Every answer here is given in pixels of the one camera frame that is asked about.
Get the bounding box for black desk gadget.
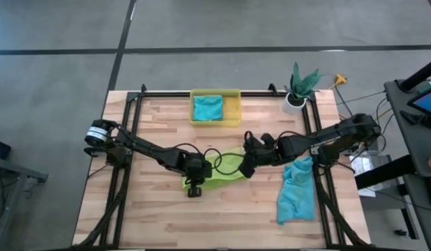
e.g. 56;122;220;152
399;109;431;129

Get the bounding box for yellow cable plug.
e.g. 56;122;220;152
328;73;349;90

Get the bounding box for teal microfiber towel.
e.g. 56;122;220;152
193;95;224;122

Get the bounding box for black aluminium table frame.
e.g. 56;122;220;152
71;82;374;250

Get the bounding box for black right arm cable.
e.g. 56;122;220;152
213;130;255;176

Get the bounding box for clear plastic container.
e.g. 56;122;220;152
349;150;393;198

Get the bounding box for dark grey side desk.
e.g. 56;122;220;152
354;79;431;251

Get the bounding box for lime green microfiber towel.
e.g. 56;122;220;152
182;147;250;191

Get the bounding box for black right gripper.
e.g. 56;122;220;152
238;130;282;179

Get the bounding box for snake plant in white pot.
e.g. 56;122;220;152
283;61;324;115

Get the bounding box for grey metal stand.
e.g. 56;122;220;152
0;155;50;251

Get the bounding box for tablet with blue screen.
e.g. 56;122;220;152
407;89;431;118

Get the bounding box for yellow plastic bin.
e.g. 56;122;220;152
189;88;243;127

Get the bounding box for sky blue microfiber towel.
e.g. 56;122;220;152
276;155;317;226

